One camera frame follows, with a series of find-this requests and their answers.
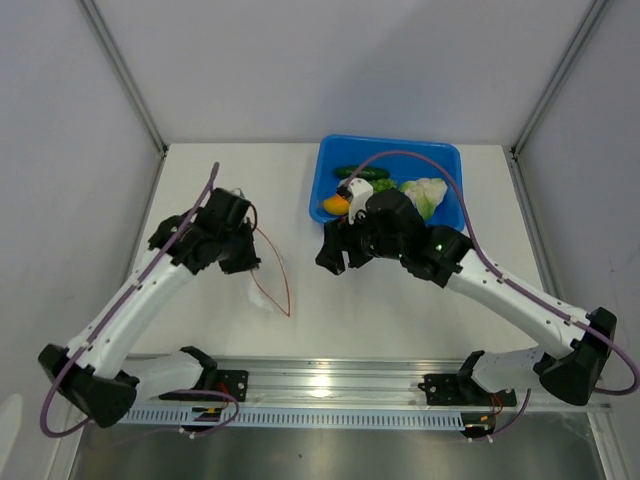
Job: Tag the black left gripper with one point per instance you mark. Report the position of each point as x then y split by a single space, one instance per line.
246 263

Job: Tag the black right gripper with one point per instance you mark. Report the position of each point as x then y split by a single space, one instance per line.
335 240

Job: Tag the yellow orange mango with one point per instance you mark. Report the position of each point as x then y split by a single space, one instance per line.
336 205

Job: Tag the green grape bunch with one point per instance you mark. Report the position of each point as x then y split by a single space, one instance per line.
383 184

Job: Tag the clear zip bag orange zipper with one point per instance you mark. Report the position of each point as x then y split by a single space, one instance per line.
268 286

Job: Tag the white green cauliflower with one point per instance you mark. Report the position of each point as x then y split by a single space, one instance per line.
426 194

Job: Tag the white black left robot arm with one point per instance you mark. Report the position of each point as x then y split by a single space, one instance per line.
93 371

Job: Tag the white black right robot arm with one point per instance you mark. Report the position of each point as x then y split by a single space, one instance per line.
572 345

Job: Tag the green cucumber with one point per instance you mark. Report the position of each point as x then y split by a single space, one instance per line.
367 173

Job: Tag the blue plastic bin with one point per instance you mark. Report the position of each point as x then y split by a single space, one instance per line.
412 160

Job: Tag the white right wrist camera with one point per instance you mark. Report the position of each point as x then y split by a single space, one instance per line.
357 191

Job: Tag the aluminium mounting rail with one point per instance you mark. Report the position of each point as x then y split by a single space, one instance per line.
326 383

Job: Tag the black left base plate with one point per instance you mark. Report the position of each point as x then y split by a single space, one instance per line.
231 382

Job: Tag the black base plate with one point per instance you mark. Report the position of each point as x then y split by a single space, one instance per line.
442 389
231 382

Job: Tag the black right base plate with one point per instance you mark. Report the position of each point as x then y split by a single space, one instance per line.
442 389

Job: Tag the white slotted cable duct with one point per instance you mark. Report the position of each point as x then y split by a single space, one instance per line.
200 417

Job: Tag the left aluminium frame post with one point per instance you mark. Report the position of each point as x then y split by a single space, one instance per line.
118 64

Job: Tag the aluminium frame post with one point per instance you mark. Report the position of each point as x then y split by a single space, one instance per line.
568 60
118 64

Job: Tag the right aluminium frame post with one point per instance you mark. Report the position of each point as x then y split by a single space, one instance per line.
568 60

